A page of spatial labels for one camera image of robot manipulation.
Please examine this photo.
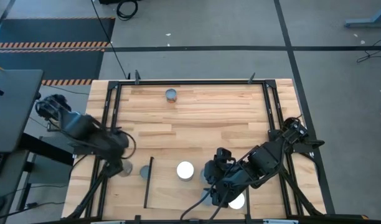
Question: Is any long black floor cable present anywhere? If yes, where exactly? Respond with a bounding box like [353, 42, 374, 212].
[90, 0, 129, 80]

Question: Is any grey metal desk foot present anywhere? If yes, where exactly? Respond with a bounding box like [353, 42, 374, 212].
[344, 0, 381, 30]

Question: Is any black desk leg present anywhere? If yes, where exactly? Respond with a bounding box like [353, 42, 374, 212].
[17, 133, 75, 212]

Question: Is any tall fruit label can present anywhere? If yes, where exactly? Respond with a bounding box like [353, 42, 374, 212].
[176, 161, 195, 182]

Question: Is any dark grey desk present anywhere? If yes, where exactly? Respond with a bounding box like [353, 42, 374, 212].
[0, 68, 44, 154]

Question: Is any black mat with hazard stripes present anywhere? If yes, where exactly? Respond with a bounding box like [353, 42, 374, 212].
[0, 17, 116, 86]

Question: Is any small orange print can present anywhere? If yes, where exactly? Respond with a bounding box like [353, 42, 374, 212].
[165, 88, 178, 104]

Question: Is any green peas tin can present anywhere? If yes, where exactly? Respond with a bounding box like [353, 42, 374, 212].
[139, 165, 151, 180]

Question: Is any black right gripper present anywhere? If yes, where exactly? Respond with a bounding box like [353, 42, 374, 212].
[204, 147, 246, 207]

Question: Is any black aluminium table frame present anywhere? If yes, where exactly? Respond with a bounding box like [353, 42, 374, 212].
[62, 79, 369, 224]

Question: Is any coiled black cable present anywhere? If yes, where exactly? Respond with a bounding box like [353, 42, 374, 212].
[116, 0, 139, 21]

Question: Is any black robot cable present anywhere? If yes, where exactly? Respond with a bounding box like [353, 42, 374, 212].
[207, 186, 232, 222]
[179, 183, 222, 222]

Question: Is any peach label tin can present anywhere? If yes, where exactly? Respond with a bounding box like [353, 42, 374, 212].
[228, 192, 246, 210]

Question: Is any thin black floor cable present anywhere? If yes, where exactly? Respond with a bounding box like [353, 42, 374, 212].
[356, 36, 381, 64]

